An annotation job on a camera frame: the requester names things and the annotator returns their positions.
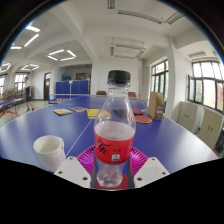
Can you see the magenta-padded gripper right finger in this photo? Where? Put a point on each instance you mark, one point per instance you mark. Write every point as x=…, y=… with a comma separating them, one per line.
x=150, y=171

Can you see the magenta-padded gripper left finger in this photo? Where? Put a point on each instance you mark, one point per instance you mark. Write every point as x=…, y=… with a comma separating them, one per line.
x=73, y=171

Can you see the clear red-labelled drink bottle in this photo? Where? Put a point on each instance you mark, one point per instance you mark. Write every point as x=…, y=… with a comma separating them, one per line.
x=114, y=146

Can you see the white cup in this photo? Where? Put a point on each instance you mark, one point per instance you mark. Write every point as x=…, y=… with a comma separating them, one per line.
x=50, y=153

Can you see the red table tennis paddle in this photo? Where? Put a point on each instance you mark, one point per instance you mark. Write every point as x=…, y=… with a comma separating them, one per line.
x=138, y=112
x=143, y=119

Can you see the small yellow and blue book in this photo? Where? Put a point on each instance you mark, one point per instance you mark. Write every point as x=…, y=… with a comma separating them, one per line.
x=62, y=112

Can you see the thin brown booklet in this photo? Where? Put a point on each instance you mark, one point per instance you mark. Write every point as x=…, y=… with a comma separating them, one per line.
x=78, y=109

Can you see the beige two-door cabinet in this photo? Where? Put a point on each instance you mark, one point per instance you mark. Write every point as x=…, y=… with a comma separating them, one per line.
x=187, y=116
x=210, y=128

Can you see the brown cardboard box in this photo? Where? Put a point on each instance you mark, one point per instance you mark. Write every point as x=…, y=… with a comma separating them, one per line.
x=156, y=105

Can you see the black bin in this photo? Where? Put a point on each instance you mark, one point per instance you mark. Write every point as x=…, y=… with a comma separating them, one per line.
x=220, y=141

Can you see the brown chair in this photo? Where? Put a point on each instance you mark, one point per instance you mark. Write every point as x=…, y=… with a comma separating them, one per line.
x=101, y=93
x=132, y=94

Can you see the blue folded partition boards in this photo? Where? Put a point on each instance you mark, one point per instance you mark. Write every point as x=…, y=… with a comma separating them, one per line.
x=71, y=88

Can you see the dark door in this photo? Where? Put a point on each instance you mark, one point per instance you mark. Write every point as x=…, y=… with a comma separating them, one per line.
x=47, y=86

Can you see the person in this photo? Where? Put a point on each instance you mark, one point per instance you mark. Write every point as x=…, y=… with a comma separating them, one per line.
x=28, y=91

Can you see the tall dark-framed window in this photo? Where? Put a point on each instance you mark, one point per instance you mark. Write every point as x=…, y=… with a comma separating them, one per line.
x=160, y=80

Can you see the wide dark-framed window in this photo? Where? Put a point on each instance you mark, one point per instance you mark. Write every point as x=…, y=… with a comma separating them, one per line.
x=208, y=83

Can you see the ceiling lights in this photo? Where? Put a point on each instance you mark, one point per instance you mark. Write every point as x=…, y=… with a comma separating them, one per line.
x=71, y=53

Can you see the ceiling air conditioner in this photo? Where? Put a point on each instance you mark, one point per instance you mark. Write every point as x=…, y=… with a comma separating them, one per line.
x=127, y=51

